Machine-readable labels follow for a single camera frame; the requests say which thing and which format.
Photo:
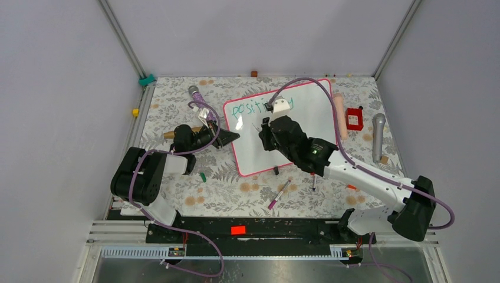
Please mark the blue marker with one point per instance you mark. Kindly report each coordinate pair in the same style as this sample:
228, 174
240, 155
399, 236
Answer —
314, 182

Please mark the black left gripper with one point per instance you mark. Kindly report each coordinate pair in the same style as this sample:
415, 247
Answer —
224, 137

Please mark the green marker cap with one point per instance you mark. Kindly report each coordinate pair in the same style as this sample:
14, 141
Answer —
202, 177

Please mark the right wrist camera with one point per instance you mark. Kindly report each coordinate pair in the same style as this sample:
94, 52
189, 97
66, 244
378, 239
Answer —
278, 108

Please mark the silver microphone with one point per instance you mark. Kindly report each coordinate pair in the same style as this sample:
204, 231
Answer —
378, 121

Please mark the purple glitter microphone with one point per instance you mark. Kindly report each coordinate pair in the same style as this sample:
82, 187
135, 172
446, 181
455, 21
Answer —
200, 102

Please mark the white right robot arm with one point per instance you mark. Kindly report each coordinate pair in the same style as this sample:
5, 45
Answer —
409, 204

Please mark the red box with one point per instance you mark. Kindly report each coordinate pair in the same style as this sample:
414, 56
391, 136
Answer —
354, 119

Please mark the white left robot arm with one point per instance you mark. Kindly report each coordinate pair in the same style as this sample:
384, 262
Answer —
139, 176

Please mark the floral table mat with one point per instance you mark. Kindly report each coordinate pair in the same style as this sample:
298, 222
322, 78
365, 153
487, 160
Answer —
226, 193

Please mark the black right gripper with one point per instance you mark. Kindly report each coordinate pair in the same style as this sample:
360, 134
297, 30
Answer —
265, 135

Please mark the purple marker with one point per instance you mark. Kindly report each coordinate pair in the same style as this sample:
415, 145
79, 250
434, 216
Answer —
280, 193

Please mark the wooden cube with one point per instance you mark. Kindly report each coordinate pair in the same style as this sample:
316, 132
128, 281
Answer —
384, 160

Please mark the teal block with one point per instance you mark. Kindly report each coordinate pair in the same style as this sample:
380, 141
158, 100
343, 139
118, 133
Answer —
147, 80

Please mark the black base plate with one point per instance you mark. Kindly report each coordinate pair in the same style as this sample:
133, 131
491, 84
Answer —
258, 236

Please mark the yellow block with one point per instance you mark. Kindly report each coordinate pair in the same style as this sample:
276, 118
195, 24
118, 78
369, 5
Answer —
135, 112

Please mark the pink framed whiteboard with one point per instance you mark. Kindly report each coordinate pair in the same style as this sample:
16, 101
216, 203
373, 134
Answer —
309, 107

